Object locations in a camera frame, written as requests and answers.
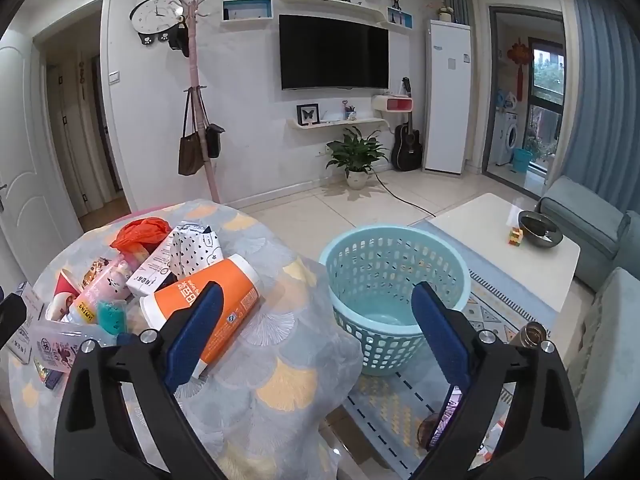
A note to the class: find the potted green plant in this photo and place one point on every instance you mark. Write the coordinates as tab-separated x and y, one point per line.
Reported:
356	152

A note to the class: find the teal packet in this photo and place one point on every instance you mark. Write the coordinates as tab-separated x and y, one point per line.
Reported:
112	316

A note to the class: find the framed butterfly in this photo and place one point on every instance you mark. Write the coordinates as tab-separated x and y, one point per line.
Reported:
307	113

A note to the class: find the pink coat rack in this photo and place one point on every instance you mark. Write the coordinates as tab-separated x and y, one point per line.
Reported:
196	110

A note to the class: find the blue curtain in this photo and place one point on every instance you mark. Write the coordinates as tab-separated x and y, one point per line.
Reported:
600	85

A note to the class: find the red knot ornament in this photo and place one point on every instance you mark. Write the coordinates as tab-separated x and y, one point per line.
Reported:
518	55

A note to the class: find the white low wall shelf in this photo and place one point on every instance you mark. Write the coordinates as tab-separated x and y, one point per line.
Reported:
335	123

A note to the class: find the light blue plastic basket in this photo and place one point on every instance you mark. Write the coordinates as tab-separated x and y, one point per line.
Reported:
350	260

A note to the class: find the black acoustic guitar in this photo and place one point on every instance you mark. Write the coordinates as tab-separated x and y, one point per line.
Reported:
406	152

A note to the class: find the clear printed plastic packet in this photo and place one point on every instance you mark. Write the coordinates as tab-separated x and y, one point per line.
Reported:
55	347

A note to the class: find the red white paper cup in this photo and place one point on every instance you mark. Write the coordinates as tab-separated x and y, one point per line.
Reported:
65	290

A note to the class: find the white curved wall shelf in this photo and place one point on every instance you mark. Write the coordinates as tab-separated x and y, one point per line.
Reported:
340	5

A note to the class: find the white washing machine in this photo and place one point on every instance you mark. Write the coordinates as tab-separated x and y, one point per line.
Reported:
509	137

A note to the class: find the pen holder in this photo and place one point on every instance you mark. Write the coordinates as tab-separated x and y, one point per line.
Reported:
349	114

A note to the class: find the orange paper cup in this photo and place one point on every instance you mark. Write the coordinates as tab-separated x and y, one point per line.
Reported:
235	305

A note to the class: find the metal thermos bottle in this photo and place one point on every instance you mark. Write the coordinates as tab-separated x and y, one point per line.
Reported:
530	335

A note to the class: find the small white bottle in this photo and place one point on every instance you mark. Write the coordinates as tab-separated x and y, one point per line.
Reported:
84	311

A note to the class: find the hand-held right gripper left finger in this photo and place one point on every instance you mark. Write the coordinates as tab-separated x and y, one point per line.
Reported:
192	332

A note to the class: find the teal bucket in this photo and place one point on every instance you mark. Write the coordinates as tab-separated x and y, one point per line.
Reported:
522	160

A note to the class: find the brown tote bag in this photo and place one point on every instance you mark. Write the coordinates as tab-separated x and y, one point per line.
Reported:
191	152

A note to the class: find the white standing air conditioner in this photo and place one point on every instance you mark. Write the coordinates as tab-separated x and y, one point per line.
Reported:
447	110

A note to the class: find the white blue small box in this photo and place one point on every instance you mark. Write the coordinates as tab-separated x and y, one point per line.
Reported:
20	345

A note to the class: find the white light switch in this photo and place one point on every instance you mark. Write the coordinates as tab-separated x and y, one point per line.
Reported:
115	77

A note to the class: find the black wall television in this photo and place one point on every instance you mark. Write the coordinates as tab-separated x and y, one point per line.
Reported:
332	52

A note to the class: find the white pink carton box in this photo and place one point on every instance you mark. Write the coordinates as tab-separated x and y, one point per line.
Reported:
150	272

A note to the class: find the grey yellow printed blanket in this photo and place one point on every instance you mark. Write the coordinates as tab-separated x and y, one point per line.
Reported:
280	385

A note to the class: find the small colourful box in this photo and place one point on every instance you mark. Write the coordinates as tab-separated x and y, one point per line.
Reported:
47	375

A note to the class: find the white blue box shelf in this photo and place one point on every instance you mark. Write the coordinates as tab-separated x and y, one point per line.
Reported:
399	19
246	10

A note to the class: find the black shoulder bag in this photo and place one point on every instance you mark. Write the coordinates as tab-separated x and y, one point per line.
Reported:
214	142

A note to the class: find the brown snack wrapper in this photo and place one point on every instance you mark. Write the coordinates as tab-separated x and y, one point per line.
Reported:
95	270

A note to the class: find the orange fluffy toy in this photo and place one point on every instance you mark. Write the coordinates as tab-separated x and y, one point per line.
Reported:
140	232

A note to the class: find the pink wipes pack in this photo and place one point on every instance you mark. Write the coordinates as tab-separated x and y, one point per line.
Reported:
107	282

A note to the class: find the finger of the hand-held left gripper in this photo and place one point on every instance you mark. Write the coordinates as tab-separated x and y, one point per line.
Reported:
11	315

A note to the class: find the white door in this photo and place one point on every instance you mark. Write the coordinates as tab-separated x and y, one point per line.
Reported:
25	170

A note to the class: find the white coffee table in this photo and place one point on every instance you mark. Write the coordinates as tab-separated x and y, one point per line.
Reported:
485	240

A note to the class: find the colourful puzzle cube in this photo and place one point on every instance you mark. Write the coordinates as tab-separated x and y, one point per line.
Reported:
516	237

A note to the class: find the white polka-dot tissue pack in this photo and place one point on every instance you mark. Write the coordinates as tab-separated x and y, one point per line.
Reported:
192	250

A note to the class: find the blue grey sofa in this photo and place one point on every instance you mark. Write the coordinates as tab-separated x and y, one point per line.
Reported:
590	225

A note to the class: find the metal bowl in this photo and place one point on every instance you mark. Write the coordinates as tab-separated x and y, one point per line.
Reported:
540	232

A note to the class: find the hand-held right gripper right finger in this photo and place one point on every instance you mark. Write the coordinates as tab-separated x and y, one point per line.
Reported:
440	332

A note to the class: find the panda wall clock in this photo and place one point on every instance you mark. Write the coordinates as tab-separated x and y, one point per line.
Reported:
155	12

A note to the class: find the small flower pot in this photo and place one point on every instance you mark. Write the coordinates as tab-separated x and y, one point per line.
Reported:
445	15

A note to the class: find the white pink box shelf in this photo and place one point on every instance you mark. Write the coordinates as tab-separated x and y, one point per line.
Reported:
392	104

